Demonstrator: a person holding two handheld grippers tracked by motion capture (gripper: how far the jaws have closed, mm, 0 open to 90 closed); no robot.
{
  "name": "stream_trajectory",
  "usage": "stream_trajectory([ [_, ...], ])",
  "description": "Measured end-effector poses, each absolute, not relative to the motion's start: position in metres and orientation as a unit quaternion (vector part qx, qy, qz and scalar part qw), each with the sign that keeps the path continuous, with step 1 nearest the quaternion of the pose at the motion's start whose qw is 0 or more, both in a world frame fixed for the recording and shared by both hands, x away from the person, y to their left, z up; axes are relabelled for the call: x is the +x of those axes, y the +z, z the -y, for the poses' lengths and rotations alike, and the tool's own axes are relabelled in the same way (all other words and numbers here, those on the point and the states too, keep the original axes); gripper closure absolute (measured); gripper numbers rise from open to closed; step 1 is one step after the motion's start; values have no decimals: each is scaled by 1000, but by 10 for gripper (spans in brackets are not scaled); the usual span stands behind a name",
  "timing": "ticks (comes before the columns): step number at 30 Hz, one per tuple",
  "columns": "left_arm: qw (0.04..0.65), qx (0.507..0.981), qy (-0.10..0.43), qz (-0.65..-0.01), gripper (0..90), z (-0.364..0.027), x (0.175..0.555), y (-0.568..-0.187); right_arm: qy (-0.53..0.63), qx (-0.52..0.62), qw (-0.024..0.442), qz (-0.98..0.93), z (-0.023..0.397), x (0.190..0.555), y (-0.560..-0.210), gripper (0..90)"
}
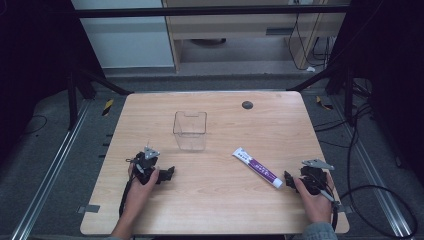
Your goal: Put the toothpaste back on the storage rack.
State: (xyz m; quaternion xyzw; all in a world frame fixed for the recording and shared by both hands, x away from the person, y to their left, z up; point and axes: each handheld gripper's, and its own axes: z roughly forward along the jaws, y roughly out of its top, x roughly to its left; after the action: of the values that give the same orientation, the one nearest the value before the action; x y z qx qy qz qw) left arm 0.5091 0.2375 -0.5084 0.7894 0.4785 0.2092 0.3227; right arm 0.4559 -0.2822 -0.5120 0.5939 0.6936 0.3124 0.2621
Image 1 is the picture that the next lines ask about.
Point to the white and purple toothpaste tube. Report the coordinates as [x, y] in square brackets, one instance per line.
[258, 167]

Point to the black horizontal frame bar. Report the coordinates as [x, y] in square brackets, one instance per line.
[206, 11]

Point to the person's left hand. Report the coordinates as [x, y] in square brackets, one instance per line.
[137, 196]

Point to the white cabinet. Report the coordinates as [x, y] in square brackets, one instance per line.
[130, 43]

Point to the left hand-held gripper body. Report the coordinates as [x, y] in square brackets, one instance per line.
[145, 164]

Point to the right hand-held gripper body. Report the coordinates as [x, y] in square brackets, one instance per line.
[313, 178]

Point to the black metal stand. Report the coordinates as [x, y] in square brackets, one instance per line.
[343, 83]
[75, 96]

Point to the person's right hand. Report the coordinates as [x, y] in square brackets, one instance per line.
[316, 208]

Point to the aluminium floor rail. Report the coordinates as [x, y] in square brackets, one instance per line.
[373, 170]
[50, 170]

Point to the light wooden desk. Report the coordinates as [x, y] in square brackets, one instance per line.
[233, 31]

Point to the yellow and black tape strip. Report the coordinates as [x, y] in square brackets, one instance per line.
[324, 104]
[107, 107]

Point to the grey round table grommet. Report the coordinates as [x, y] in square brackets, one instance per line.
[247, 105]

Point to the grey tape piece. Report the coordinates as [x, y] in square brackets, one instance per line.
[345, 209]
[88, 208]

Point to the clear plastic container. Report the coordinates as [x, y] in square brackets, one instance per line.
[190, 131]

